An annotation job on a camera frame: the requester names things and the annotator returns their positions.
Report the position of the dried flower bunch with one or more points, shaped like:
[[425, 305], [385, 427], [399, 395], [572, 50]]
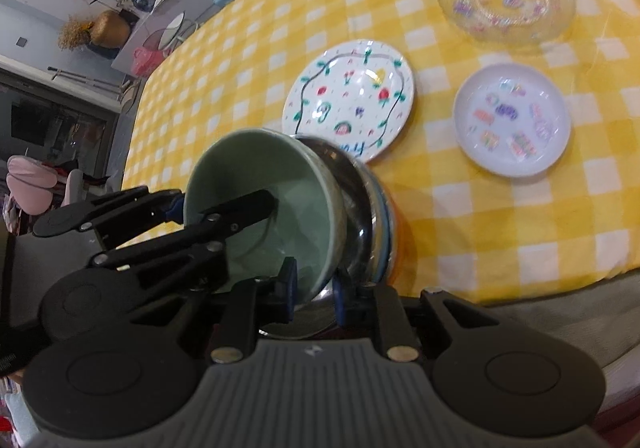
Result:
[[74, 33]]

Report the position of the dark red cloth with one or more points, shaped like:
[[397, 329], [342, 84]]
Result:
[[620, 413]]

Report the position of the green ceramic bowl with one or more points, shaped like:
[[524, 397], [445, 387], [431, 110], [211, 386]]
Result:
[[300, 208]]

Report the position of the small white printed plate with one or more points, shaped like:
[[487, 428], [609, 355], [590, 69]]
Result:
[[512, 122]]

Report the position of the pink soft cushion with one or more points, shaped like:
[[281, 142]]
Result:
[[30, 183]]

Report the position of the gold vase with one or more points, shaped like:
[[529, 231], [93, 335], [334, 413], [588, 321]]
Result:
[[111, 29]]

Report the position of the yellow checked tablecloth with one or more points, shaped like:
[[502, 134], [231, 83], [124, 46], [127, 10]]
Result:
[[500, 228]]

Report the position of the round white side table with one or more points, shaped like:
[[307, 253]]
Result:
[[172, 25]]

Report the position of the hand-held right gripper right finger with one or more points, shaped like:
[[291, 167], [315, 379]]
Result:
[[341, 300]]

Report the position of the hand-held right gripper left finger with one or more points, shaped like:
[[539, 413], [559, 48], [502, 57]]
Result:
[[288, 288]]

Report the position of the white marble television console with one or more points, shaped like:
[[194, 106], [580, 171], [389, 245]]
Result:
[[150, 35]]

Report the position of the white fruit-pattern plate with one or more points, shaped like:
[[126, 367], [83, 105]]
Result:
[[350, 92]]

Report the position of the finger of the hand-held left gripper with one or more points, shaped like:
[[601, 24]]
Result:
[[125, 208], [240, 210]]

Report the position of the blue steel-lined bowl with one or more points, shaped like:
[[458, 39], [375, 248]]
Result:
[[357, 228]]

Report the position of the wall switch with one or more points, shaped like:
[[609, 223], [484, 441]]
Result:
[[21, 41]]

